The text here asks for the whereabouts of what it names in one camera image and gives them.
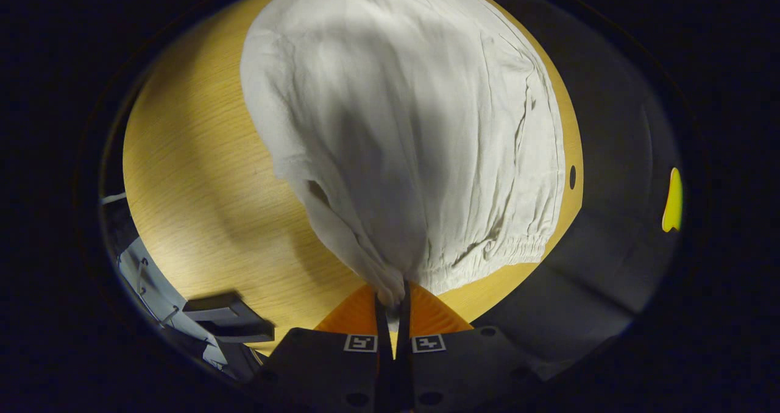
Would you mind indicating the dark flat block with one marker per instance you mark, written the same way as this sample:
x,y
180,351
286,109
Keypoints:
x,y
228,318

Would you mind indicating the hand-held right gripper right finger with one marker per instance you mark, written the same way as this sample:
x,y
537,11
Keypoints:
x,y
404,352

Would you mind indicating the grey metal frame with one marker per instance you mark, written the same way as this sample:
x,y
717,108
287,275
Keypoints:
x,y
152,282

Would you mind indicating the white jeans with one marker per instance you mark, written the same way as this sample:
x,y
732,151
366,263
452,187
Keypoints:
x,y
396,127

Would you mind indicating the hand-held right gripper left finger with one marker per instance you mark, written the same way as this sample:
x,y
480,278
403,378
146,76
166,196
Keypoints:
x,y
382,352

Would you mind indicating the black backdrop cloth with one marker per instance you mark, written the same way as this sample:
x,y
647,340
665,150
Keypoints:
x,y
609,218

